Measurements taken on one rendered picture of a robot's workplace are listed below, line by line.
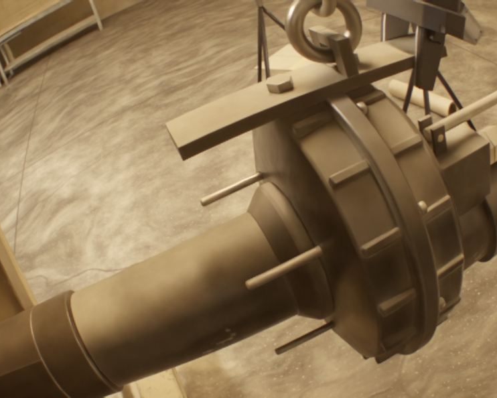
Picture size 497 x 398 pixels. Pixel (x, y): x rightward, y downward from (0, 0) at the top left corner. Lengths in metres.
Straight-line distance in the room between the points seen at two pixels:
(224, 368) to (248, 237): 1.19
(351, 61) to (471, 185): 0.21
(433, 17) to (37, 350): 0.46
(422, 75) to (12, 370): 0.47
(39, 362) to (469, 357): 1.23
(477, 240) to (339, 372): 0.98
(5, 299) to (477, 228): 1.18
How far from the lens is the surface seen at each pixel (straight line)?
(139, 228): 2.29
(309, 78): 0.41
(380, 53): 0.44
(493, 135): 0.58
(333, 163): 0.38
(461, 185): 0.53
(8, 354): 0.48
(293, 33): 0.39
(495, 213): 0.58
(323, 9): 0.38
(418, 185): 0.38
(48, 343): 0.46
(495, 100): 0.57
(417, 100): 2.52
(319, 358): 1.53
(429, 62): 0.44
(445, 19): 0.41
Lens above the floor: 1.25
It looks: 36 degrees down
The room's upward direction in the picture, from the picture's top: 21 degrees counter-clockwise
